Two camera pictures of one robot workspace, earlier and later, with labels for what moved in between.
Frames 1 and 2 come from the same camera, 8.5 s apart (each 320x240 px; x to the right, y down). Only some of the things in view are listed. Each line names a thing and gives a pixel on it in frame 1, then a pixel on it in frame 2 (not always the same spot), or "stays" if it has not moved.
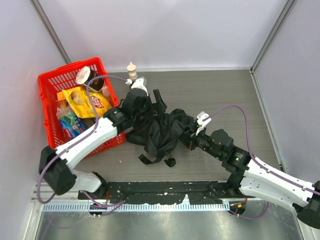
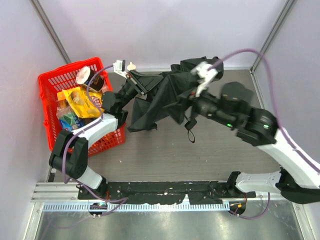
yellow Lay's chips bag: x=79 y=98 stays
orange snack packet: x=60 y=96 stays
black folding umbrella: x=160 y=134 → x=177 y=81
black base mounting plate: x=168 y=192 stays
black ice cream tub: x=85 y=74 stays
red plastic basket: x=65 y=77 stays
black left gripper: x=152 y=104 → x=136 y=83
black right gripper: x=189 y=137 → x=194 y=103
